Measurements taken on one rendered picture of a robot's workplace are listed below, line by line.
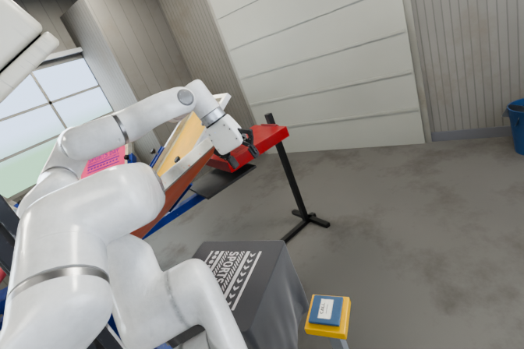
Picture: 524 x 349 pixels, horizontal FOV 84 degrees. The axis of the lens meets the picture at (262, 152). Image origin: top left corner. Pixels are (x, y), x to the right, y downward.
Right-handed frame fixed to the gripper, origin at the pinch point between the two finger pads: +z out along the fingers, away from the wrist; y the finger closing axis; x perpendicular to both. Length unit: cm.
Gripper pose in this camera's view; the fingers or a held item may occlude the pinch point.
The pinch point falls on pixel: (245, 159)
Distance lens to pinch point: 92.9
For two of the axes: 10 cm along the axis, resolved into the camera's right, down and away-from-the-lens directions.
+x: 3.5, -4.6, 8.1
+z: 5.8, 7.9, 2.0
